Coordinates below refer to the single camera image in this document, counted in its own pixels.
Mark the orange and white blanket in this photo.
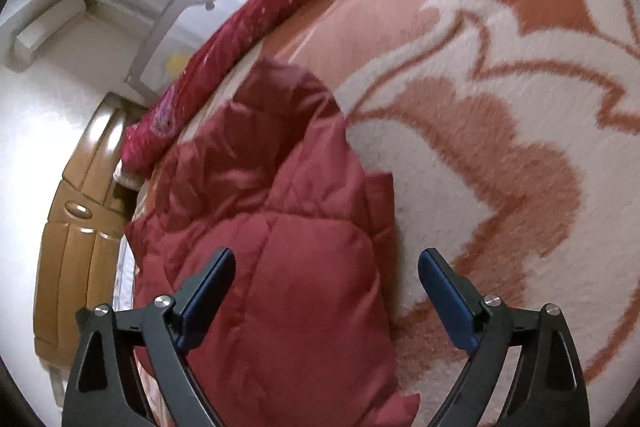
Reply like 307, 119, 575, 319
112, 0, 640, 427

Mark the wooden headboard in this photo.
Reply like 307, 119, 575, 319
32, 92, 151, 358

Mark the grey and white pillowcase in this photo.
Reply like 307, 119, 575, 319
114, 234, 140, 313

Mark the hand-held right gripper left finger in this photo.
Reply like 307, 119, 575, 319
61, 248, 237, 427

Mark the red quilted jacket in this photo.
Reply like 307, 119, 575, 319
124, 57, 421, 427

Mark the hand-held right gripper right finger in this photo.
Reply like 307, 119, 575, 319
418, 248, 591, 427

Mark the red patterned quilt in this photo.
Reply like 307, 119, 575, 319
122, 0, 471, 180

